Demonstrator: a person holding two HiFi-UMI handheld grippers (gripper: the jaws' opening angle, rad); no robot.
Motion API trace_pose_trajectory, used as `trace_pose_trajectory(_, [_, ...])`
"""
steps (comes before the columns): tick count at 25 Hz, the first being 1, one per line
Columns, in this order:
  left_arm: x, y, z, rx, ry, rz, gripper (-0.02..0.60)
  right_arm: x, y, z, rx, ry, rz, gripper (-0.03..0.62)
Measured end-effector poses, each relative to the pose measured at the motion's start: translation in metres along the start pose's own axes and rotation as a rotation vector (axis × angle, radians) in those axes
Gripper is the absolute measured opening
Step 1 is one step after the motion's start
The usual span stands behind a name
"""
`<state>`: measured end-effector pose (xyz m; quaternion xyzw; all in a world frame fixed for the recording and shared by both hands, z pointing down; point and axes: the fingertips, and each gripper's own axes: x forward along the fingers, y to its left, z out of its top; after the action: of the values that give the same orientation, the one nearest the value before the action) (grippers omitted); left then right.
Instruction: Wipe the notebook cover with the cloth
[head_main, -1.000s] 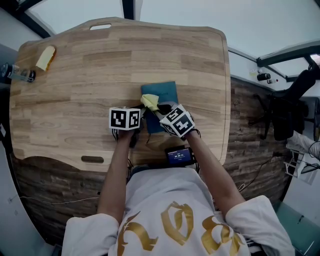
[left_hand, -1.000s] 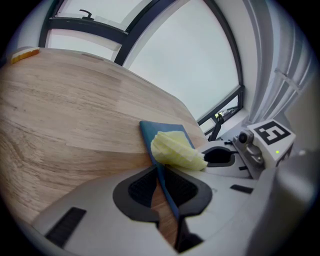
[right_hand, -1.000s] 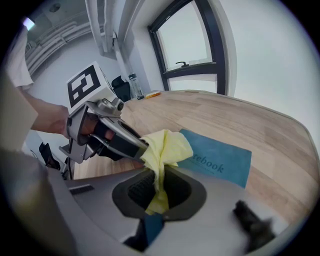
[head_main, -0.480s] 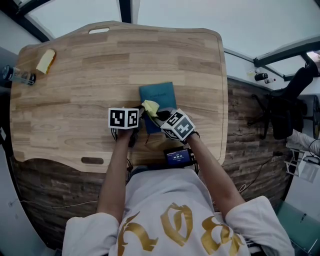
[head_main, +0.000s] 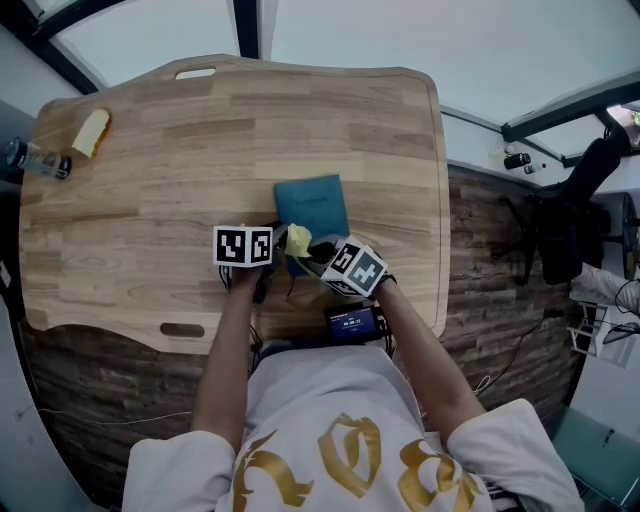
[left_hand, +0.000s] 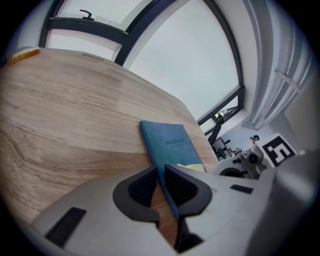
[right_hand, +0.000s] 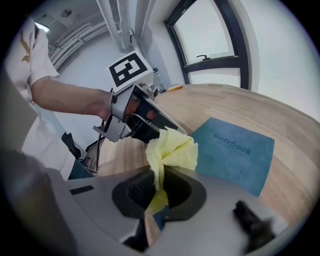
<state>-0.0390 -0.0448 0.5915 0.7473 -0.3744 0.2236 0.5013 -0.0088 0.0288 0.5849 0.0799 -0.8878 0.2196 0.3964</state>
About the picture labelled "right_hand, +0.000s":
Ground long ceiling light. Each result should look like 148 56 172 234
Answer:
33 21 50 33

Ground black framed window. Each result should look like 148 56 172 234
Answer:
163 0 318 106

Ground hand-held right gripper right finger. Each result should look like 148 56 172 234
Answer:
146 166 291 256

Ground clear water bottle black cap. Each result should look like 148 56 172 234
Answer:
152 66 167 94

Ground person's blue trousers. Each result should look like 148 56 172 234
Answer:
67 159 97 180

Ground yellow cloth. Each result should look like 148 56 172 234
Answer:
144 126 200 217

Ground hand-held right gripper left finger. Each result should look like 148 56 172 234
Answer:
65 169 158 253

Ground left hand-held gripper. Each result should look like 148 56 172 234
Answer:
92 49 187 144

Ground thick white pipe bundle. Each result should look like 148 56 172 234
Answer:
96 0 141 55

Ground person's left hand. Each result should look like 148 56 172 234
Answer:
125 98 158 120

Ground blue notebook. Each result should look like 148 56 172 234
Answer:
152 117 275 231

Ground person's left forearm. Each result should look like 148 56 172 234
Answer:
31 74 112 121

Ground thin white pipe bundle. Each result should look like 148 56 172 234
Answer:
48 14 111 71

